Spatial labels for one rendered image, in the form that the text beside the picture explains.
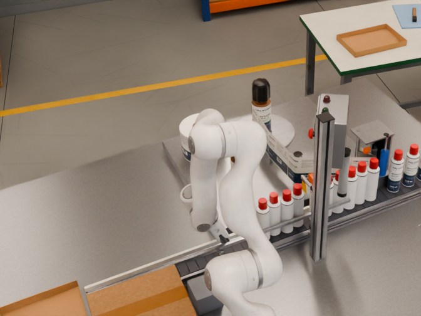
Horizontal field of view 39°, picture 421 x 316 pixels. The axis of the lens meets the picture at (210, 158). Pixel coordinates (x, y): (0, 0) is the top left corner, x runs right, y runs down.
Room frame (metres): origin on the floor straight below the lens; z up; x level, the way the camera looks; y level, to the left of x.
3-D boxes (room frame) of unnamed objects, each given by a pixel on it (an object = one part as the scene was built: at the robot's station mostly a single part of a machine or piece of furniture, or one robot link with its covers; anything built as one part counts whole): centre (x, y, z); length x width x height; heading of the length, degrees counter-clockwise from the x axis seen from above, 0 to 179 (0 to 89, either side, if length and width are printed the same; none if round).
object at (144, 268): (1.57, 0.00, 0.90); 1.07 x 0.01 x 0.02; 109
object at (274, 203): (1.62, -0.22, 0.98); 0.05 x 0.05 x 0.20
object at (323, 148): (1.51, -0.38, 1.16); 0.04 x 0.04 x 0.67; 19
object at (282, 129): (2.26, -0.26, 0.89); 0.31 x 0.31 x 0.01
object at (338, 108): (1.59, -0.42, 1.38); 0.17 x 0.10 x 0.19; 164
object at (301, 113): (2.09, -0.26, 0.86); 0.80 x 0.67 x 0.05; 109
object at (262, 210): (1.59, -0.18, 0.98); 0.05 x 0.05 x 0.20
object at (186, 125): (2.18, 0.03, 0.95); 0.20 x 0.20 x 0.14
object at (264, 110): (2.26, -0.26, 1.04); 0.09 x 0.09 x 0.29
